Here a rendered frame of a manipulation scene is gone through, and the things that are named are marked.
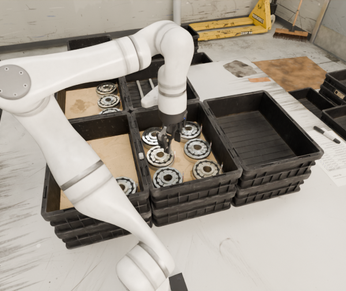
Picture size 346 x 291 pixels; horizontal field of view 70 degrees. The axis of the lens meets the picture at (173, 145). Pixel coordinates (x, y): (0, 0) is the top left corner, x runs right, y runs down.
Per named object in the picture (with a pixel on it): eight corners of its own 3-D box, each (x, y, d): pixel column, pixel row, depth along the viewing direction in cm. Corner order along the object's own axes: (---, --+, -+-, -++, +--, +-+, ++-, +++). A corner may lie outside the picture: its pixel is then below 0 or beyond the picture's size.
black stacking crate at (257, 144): (312, 175, 91) (325, 154, 83) (238, 193, 86) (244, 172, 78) (258, 111, 118) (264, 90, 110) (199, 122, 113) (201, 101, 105)
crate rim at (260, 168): (323, 158, 84) (327, 153, 83) (243, 176, 79) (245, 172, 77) (263, 93, 112) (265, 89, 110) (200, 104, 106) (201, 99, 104)
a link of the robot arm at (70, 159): (-8, 89, 49) (69, 192, 53) (-31, 74, 40) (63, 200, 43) (36, 67, 52) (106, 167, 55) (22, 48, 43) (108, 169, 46)
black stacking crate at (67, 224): (151, 214, 80) (149, 194, 72) (55, 237, 75) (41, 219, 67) (132, 134, 107) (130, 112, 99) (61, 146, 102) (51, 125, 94)
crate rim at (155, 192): (243, 176, 79) (244, 172, 77) (150, 198, 73) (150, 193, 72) (200, 104, 106) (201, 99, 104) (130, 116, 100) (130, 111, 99)
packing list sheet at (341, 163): (383, 175, 105) (384, 174, 105) (340, 189, 100) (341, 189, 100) (326, 126, 127) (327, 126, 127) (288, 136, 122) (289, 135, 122)
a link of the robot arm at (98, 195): (110, 159, 47) (64, 190, 43) (186, 269, 51) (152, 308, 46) (100, 164, 55) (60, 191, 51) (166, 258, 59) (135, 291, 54)
